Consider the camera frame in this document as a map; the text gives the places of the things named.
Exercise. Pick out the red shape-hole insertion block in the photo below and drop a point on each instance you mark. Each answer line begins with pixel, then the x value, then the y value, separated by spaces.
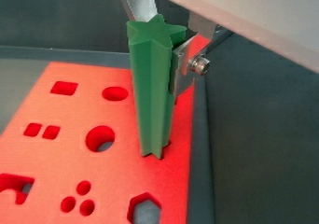
pixel 71 166

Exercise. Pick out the green star-shaped bar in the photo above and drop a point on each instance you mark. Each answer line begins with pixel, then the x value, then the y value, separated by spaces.
pixel 152 41

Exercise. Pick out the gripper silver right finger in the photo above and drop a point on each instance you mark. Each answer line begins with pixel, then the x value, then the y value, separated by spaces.
pixel 190 61

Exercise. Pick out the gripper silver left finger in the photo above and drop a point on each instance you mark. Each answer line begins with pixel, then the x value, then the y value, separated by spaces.
pixel 141 10

